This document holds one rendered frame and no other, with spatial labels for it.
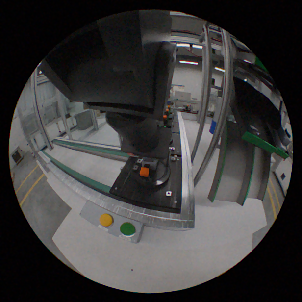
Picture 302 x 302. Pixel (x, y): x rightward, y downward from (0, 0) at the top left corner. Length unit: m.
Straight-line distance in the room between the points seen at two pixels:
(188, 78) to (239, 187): 10.73
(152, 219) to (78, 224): 0.34
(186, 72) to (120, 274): 11.28
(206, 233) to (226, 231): 0.11
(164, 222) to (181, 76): 10.92
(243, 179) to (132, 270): 0.49
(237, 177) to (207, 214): 0.20
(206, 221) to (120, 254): 0.35
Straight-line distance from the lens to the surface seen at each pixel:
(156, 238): 0.38
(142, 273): 0.42
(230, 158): 0.34
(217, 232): 0.47
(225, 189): 0.34
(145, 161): 0.27
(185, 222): 0.31
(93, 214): 0.34
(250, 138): 0.23
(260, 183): 0.50
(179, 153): 0.46
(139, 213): 0.30
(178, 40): 1.46
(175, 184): 0.33
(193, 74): 10.98
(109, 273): 0.45
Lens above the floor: 1.24
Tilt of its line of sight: 37 degrees down
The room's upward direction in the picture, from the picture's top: straight up
